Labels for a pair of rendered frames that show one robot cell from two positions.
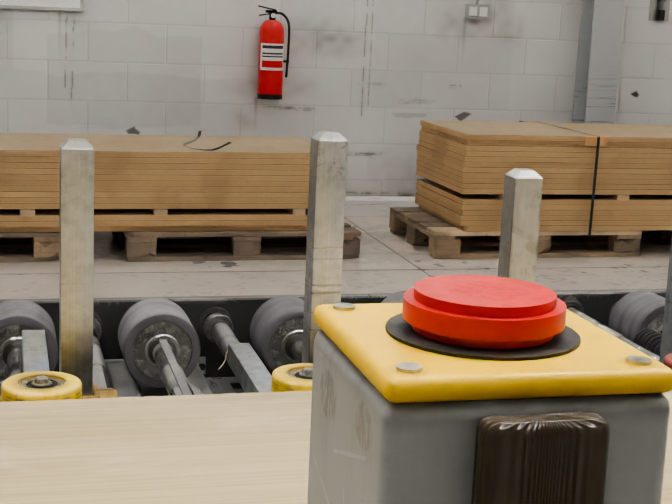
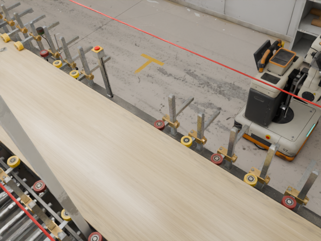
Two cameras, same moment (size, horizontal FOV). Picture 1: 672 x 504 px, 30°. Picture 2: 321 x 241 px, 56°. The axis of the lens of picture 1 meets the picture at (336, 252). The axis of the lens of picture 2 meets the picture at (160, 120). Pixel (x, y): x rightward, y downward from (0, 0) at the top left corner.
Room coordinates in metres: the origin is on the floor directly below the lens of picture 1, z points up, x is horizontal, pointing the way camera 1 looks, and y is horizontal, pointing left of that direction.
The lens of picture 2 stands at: (0.93, 1.92, 2.61)
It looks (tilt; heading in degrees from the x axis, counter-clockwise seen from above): 49 degrees down; 240
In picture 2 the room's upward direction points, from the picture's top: 7 degrees counter-clockwise
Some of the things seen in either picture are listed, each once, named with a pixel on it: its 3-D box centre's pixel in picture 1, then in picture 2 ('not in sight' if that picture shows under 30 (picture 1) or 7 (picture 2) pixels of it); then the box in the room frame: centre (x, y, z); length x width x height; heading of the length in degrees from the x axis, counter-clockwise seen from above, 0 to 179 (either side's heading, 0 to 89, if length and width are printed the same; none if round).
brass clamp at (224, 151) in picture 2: not in sight; (227, 154); (-0.01, 1.14, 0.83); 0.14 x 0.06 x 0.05; 105
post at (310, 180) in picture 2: not in sight; (304, 191); (-0.15, 1.64, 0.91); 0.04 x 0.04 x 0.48; 15
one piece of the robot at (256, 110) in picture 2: not in sight; (276, 86); (-1.03, 0.76, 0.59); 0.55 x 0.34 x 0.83; 15
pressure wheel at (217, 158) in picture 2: not in sight; (216, 162); (0.10, 1.15, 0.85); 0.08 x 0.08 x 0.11
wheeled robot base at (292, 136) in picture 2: not in sight; (276, 120); (-1.05, 0.85, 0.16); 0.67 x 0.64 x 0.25; 105
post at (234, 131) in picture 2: not in sight; (230, 150); (-0.02, 1.16, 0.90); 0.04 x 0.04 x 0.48; 15
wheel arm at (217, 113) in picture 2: not in sight; (202, 129); (-0.03, 0.86, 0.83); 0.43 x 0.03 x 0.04; 15
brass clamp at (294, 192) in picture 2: not in sight; (296, 196); (-0.14, 1.62, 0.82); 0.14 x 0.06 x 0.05; 105
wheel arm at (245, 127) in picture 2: not in sight; (231, 145); (-0.09, 1.10, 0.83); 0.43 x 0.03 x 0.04; 15
